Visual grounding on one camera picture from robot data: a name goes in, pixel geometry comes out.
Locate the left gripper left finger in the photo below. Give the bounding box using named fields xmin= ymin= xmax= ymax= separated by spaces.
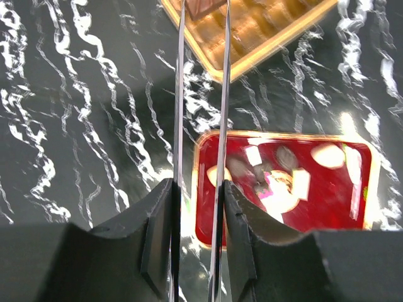
xmin=1 ymin=178 xmax=173 ymax=301

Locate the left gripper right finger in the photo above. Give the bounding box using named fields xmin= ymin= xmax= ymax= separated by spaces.
xmin=224 ymin=181 xmax=402 ymax=301

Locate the dark chocolate piece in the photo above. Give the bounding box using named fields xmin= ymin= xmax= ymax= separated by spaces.
xmin=185 ymin=0 xmax=227 ymax=21

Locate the gold wrapped chocolate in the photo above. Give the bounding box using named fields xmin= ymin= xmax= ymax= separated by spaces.
xmin=258 ymin=171 xmax=299 ymax=215

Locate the dark round chocolate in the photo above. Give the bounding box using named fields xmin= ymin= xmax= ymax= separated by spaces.
xmin=276 ymin=145 xmax=298 ymax=171

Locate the white heart chocolate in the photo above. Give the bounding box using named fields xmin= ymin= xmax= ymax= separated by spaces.
xmin=310 ymin=143 xmax=345 ymax=169

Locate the gold chocolate tin box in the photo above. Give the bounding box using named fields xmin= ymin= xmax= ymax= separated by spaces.
xmin=162 ymin=1 xmax=337 ymax=82

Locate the red lacquer tray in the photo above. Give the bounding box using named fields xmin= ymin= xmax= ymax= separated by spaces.
xmin=191 ymin=130 xmax=382 ymax=249

